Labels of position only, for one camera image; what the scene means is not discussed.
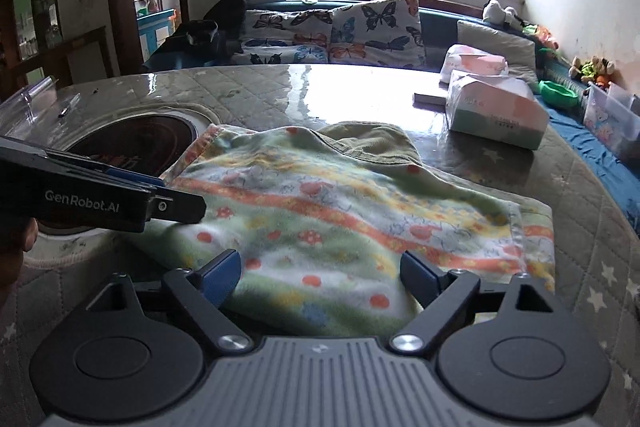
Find green plastic bowl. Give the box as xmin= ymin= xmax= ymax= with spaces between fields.
xmin=537 ymin=79 xmax=579 ymax=108

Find blue-white cabinet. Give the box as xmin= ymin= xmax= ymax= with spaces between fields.
xmin=137 ymin=9 xmax=177 ymax=64

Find teal sofa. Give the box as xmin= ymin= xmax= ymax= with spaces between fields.
xmin=144 ymin=0 xmax=640 ymax=230

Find black backpack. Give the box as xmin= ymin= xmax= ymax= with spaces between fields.
xmin=202 ymin=0 xmax=249 ymax=38

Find black bag on sofa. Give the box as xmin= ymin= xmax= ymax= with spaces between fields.
xmin=170 ymin=20 xmax=236 ymax=60

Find pink tissue pack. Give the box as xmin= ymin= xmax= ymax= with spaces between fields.
xmin=439 ymin=44 xmax=510 ymax=86

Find round built-in table cooker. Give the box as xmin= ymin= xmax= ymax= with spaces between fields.
xmin=64 ymin=114 xmax=200 ymax=234

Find white plush toy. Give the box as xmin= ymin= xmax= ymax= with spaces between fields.
xmin=481 ymin=0 xmax=524 ymax=28

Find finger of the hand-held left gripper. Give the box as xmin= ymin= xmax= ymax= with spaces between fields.
xmin=0 ymin=136 xmax=167 ymax=190
xmin=149 ymin=188 xmax=207 ymax=225

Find square butterfly print cushion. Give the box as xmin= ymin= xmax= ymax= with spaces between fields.
xmin=329 ymin=0 xmax=427 ymax=68

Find large green-white tissue pack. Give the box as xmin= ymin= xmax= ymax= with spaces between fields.
xmin=444 ymin=69 xmax=551 ymax=151

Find wide butterfly print cushion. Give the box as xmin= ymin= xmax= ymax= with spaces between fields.
xmin=239 ymin=9 xmax=334 ymax=66

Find dark wooden display cabinet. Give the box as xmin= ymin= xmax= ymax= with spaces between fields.
xmin=0 ymin=0 xmax=67 ymax=84

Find grey cushion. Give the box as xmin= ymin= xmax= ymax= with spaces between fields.
xmin=456 ymin=19 xmax=540 ymax=84

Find printed fleece-lined corduroy jacket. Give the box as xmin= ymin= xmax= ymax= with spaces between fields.
xmin=125 ymin=121 xmax=557 ymax=339

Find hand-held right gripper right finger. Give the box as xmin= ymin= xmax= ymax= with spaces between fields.
xmin=389 ymin=250 xmax=568 ymax=355

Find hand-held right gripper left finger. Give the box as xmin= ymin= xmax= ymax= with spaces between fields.
xmin=84 ymin=249 xmax=255 ymax=356

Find small plush toys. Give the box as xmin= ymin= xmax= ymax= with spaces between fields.
xmin=569 ymin=55 xmax=617 ymax=88

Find wooden side table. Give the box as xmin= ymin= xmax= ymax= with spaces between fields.
xmin=52 ymin=25 xmax=115 ymax=84

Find clear plastic container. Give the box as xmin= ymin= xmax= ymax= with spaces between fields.
xmin=0 ymin=76 xmax=59 ymax=138

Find colourful toys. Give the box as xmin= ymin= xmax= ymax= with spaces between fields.
xmin=521 ymin=23 xmax=560 ymax=54

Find clear storage boxes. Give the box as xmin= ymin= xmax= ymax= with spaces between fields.
xmin=581 ymin=81 xmax=640 ymax=160

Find person's left hand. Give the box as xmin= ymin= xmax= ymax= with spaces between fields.
xmin=0 ymin=217 xmax=39 ymax=306

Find black pen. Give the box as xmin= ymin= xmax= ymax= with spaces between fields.
xmin=57 ymin=94 xmax=82 ymax=118

